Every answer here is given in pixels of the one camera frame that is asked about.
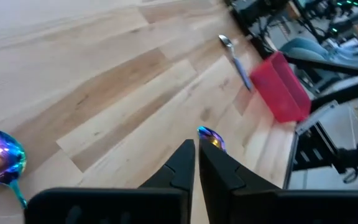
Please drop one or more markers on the person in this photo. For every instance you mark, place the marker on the person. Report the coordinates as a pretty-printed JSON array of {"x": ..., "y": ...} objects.
[{"x": 306, "y": 48}]

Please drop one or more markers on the pink plastic tray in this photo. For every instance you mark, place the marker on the pink plastic tray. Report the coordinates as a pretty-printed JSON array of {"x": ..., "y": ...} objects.
[{"x": 278, "y": 90}]

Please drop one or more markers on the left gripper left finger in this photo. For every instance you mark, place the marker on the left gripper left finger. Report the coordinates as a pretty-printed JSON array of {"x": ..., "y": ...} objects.
[{"x": 179, "y": 174}]

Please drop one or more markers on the black aluminium table frame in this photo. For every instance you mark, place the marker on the black aluminium table frame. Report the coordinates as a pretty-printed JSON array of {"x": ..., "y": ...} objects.
[{"x": 337, "y": 67}]

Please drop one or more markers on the silver metal bracket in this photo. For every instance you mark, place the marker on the silver metal bracket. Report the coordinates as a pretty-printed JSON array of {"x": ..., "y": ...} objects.
[{"x": 317, "y": 116}]

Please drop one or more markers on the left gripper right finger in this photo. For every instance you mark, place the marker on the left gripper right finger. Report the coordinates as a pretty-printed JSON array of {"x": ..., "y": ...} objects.
[{"x": 222, "y": 183}]

